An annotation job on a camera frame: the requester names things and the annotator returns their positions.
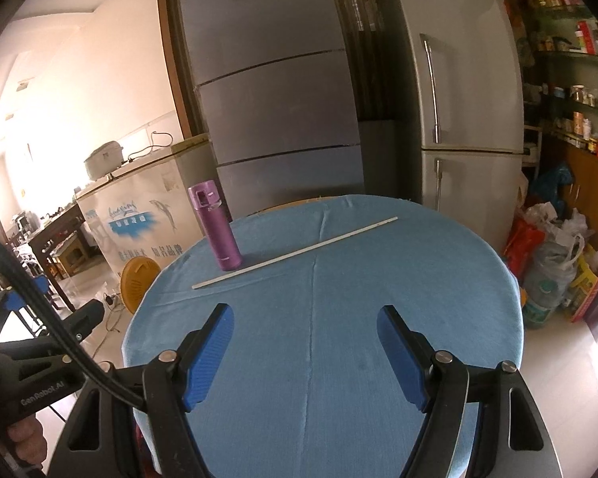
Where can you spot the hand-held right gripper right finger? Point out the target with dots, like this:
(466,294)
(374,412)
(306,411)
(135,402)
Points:
(401,358)

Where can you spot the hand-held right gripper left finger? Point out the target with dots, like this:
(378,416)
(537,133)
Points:
(209,358)

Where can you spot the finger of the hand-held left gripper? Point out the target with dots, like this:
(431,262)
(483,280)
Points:
(17,299)
(87,316)

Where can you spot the person's left hand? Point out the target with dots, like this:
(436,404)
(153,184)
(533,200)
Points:
(27,440)

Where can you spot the white power strip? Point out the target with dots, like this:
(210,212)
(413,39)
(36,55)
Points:
(110,301)

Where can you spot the yellow round plastic stool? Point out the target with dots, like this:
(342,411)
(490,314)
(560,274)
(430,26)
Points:
(137,284)

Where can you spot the dark wooden table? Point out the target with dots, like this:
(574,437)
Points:
(55,234)

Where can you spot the white chest freezer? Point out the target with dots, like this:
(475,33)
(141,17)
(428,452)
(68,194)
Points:
(144,219)

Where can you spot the purple thermos bottle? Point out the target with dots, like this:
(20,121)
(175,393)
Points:
(219,229)

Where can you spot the long white stick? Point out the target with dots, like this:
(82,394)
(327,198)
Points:
(299,254)

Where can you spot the white rice cooker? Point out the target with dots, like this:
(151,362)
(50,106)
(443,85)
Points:
(103,159)

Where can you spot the red plastic bag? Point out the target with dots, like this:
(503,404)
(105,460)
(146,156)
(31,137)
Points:
(526,249)

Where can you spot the white plastic bag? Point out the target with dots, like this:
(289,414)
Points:
(548,279)

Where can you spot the yellow red paper bag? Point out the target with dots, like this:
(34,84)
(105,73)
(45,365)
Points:
(590,284)

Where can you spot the blue plastic bag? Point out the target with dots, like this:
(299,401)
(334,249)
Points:
(553,184)

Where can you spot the brown wooden cabinet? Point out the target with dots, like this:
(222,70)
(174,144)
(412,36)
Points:
(588,184)

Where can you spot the silver two-door refrigerator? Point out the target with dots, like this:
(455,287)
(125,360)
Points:
(468,109)

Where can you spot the grey multi-door refrigerator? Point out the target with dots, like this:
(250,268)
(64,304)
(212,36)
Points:
(274,84)

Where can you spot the brown wooden door frame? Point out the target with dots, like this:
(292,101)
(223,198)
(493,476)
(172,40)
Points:
(177,59)

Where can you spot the wall shelf with goods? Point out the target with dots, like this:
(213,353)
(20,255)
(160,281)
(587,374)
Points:
(568,35)

